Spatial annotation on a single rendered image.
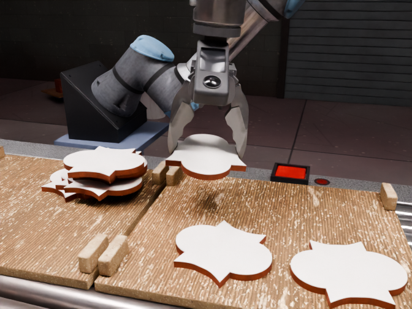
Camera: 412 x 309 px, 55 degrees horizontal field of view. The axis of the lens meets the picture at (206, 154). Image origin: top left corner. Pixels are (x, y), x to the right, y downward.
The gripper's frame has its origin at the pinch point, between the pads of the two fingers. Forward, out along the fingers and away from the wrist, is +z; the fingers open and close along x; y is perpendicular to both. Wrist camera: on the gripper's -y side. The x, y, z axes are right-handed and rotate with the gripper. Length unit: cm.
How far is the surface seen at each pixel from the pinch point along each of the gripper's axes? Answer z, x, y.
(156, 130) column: 19, 14, 61
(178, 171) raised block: 8.5, 4.6, 10.3
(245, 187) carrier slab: 9.3, -8.4, 7.3
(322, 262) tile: 6.9, -15.9, -16.9
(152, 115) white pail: 112, 48, 358
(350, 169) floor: 99, -123, 222
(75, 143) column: 21, 37, 49
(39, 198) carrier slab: 12.3, 29.0, 3.0
